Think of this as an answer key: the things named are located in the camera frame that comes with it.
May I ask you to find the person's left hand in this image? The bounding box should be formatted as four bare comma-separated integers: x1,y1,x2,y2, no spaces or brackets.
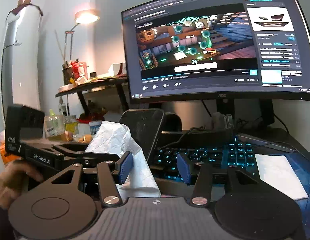
0,159,44,209

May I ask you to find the white standing air conditioner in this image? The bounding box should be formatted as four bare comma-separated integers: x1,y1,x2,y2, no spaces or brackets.
1,4,43,113

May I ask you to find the white lid blue label jar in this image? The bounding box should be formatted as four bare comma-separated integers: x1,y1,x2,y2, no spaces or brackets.
89,120,103,136

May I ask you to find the red container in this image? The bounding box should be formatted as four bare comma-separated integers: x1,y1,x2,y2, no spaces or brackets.
72,62,89,80

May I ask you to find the black computer monitor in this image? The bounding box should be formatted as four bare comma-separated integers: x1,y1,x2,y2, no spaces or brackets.
121,0,310,140

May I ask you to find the yellow label jar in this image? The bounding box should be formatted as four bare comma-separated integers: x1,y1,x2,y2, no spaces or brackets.
65,115,79,136

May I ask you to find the silver desk lamp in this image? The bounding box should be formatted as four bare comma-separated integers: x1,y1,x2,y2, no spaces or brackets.
59,9,100,93

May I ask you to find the orange plastic bag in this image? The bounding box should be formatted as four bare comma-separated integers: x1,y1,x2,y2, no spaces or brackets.
0,140,22,166

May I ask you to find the clear plastic jar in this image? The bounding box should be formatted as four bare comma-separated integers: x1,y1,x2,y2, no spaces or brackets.
44,115,66,141

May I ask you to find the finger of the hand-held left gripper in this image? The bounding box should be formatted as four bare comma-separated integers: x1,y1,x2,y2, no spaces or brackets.
54,143,92,153
62,151,120,167

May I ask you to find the black smartphone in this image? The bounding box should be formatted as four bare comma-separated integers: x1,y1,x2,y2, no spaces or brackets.
119,109,165,159

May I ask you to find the backlit black keyboard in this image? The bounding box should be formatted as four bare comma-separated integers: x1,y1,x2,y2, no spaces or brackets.
150,135,260,183

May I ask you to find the white cardboard box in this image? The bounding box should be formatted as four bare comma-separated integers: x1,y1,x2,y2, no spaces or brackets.
108,62,128,76

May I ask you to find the blue desk mat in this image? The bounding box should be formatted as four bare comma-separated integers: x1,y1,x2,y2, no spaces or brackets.
235,135,310,208

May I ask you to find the black pen holder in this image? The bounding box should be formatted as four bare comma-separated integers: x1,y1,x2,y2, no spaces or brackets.
62,60,76,85

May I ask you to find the folded white tissue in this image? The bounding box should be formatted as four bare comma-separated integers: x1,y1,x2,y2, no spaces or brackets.
254,153,309,200

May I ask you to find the white tissue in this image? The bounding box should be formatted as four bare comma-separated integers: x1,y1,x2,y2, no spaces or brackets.
85,121,161,197
254,153,309,200

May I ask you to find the black desk shelf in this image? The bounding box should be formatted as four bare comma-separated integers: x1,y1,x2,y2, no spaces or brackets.
55,76,130,113

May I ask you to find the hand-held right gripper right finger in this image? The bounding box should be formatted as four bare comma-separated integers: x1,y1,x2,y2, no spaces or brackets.
176,152,261,207

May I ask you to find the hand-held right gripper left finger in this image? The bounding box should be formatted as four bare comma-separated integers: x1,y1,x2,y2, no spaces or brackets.
44,151,134,208

